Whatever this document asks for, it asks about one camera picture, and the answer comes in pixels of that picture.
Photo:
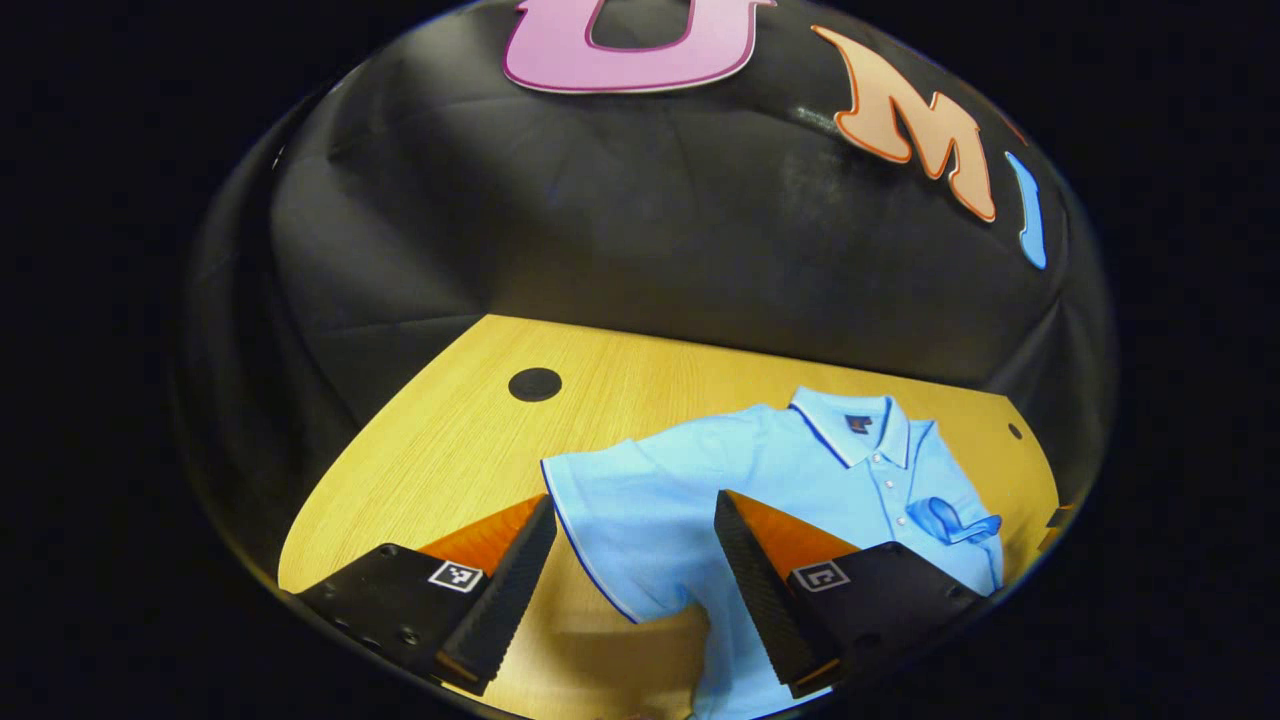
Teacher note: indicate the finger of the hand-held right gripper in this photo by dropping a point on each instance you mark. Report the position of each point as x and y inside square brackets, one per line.
[1052, 540]

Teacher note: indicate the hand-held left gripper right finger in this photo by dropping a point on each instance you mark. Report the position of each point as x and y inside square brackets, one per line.
[765, 600]

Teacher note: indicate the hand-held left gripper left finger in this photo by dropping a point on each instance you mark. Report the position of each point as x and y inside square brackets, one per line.
[505, 600]

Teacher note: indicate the light blue polo T-shirt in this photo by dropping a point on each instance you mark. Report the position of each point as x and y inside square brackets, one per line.
[700, 480]

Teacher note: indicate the black backdrop cloth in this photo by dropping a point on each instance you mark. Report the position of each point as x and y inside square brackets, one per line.
[600, 220]

